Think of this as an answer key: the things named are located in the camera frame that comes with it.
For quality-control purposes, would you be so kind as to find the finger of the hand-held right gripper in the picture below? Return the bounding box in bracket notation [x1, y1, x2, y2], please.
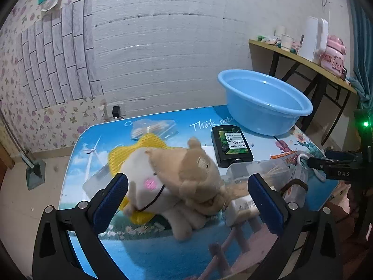
[325, 149, 357, 160]
[307, 157, 335, 171]

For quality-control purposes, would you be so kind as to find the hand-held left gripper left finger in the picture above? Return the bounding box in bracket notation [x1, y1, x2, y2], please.
[33, 173, 129, 280]

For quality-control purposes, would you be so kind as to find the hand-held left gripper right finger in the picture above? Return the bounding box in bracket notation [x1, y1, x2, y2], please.
[247, 173, 340, 280]

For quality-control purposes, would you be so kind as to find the white hook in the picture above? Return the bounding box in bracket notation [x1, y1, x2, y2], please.
[297, 153, 327, 183]

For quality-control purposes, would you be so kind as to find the white packet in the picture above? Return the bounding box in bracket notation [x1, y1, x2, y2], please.
[226, 197, 263, 228]

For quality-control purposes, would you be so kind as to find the clear plastic bag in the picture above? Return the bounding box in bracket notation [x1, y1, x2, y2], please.
[82, 165, 117, 194]

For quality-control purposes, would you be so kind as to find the clear box of wooden sticks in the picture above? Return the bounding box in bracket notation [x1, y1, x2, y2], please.
[227, 159, 292, 199]

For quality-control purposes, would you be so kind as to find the yellow perforated rubber mat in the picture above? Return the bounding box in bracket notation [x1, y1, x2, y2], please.
[108, 133, 172, 225]

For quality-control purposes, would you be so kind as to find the blue plastic basin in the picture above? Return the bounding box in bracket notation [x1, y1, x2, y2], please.
[217, 69, 313, 136]

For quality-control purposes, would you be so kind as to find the beige and white plush toy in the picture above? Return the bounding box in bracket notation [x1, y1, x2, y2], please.
[118, 136, 234, 242]

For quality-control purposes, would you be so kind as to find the pink container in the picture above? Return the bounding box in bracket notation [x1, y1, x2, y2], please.
[319, 34, 348, 79]

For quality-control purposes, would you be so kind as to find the black bottle with green label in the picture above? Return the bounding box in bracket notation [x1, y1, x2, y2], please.
[211, 125, 253, 168]

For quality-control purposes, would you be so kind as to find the clear bag of cotton swabs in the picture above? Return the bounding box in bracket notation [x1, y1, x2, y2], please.
[130, 119, 179, 140]

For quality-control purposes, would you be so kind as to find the teal curtain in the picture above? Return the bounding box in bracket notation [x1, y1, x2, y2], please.
[348, 0, 373, 111]

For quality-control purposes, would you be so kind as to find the wooden side table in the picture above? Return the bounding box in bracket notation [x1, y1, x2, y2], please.
[248, 38, 359, 146]

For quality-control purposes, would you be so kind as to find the white kettle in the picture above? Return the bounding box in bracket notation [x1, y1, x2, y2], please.
[299, 17, 330, 64]

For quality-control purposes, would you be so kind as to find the grey dustpan with handle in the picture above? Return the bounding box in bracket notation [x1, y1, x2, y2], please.
[0, 108, 46, 189]

